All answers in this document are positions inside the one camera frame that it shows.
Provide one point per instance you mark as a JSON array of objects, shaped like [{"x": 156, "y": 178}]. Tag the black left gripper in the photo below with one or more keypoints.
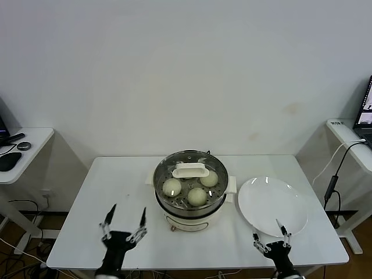
[{"x": 117, "y": 242}]

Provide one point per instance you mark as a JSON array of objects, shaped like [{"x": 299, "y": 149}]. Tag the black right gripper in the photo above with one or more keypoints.
[{"x": 279, "y": 251}]

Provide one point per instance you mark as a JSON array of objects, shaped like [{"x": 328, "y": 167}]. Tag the black bar remote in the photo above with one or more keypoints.
[{"x": 14, "y": 137}]

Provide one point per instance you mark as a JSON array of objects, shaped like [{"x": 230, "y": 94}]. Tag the white round plate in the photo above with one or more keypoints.
[{"x": 273, "y": 203}]

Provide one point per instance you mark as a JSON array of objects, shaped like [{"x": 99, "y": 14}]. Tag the white side desk with mouse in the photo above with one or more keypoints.
[{"x": 32, "y": 151}]

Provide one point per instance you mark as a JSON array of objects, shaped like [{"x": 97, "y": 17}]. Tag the white printed desk label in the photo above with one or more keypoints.
[{"x": 336, "y": 122}]

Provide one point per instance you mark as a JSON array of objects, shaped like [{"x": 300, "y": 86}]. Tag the black computer mouse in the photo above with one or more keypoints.
[{"x": 9, "y": 161}]

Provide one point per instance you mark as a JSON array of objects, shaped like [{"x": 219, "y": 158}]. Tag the cream electric cooking pot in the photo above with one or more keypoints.
[{"x": 189, "y": 223}]

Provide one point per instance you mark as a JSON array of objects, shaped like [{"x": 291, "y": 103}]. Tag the black monitor with purple glow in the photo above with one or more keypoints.
[{"x": 3, "y": 116}]

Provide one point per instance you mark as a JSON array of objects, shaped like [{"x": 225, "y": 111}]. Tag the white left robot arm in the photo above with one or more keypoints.
[{"x": 107, "y": 274}]

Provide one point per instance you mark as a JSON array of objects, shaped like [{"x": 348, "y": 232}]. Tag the white steamed baozi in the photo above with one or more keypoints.
[
  {"x": 210, "y": 179},
  {"x": 171, "y": 186},
  {"x": 197, "y": 196}
]

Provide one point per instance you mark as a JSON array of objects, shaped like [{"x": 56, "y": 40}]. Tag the white wall outlet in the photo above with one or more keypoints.
[{"x": 45, "y": 193}]

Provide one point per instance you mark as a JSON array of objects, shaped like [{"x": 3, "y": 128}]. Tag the stainless steel steamer basket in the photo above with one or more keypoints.
[{"x": 189, "y": 212}]

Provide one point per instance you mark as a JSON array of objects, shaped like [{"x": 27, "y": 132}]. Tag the open black laptop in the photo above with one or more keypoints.
[{"x": 364, "y": 110}]

